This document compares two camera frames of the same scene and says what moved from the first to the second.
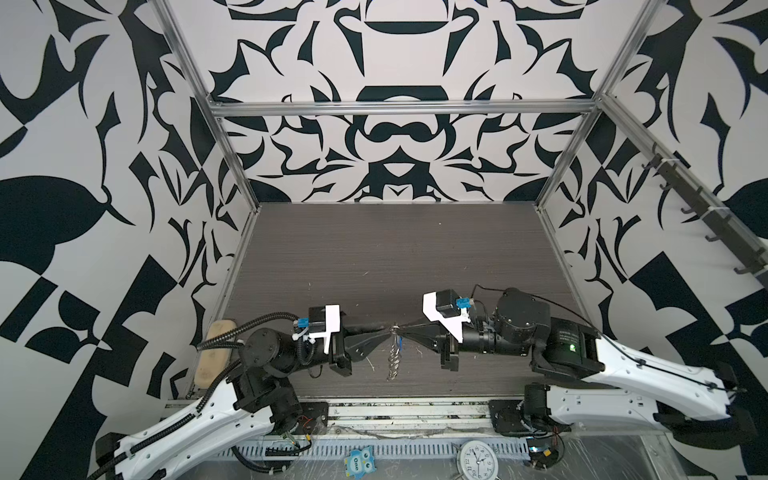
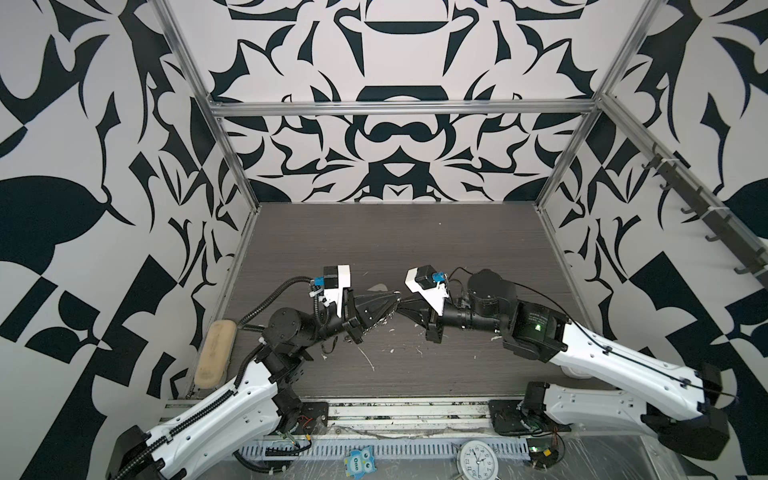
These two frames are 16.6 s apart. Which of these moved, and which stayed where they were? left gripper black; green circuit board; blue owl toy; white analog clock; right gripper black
Moved: right gripper black; left gripper black
Stayed: green circuit board; blue owl toy; white analog clock
